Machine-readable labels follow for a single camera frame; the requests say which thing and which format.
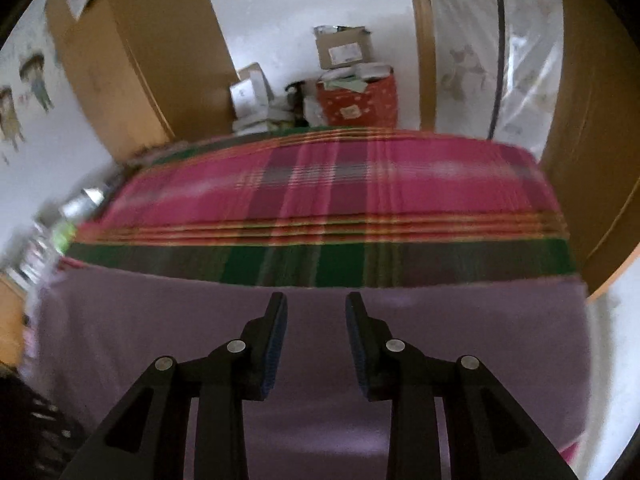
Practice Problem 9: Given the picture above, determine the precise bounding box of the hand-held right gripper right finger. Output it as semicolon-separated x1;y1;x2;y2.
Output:
345;291;578;480

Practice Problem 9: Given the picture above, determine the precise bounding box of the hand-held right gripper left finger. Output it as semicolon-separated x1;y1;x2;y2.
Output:
60;291;289;480

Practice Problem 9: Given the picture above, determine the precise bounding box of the purple fleece cloth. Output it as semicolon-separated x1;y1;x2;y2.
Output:
22;265;594;480

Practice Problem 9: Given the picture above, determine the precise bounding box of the wooden low cabinet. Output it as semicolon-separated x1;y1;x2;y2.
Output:
0;275;29;367

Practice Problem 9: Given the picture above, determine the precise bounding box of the plaid bed sheet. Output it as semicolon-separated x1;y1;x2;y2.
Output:
65;127;584;292

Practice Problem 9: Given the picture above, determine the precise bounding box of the large green tissue pack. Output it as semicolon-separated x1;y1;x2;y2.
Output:
50;219;79;257

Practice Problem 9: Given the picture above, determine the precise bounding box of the side table with patterned cover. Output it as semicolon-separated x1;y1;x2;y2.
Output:
5;175;127;287

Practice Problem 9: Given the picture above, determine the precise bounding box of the red storage bag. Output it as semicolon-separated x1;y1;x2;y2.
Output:
315;72;399;129

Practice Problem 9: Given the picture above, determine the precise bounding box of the small black object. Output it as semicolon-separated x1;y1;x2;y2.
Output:
285;80;309;127

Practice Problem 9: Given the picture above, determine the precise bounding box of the white cardboard box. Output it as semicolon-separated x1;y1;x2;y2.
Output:
230;62;275;121

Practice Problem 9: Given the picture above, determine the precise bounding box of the pile of light packets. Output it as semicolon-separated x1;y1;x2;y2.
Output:
319;62;392;94

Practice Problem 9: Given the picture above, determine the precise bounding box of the brown cardboard box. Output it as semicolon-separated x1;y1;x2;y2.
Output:
314;25;374;70

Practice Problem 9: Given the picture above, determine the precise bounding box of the plastic covered glass door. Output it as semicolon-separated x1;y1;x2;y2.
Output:
405;0;566;161

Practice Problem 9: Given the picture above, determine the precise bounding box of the wooden door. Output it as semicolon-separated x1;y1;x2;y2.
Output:
542;0;640;302

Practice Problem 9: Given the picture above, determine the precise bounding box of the wooden wardrobe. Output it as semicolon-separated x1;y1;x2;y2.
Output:
45;0;241;161

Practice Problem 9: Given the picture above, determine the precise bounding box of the black pole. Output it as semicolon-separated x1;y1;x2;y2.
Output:
486;0;507;142

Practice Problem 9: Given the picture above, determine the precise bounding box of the cartoon children wall sticker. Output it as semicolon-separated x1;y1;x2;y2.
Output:
0;52;57;167

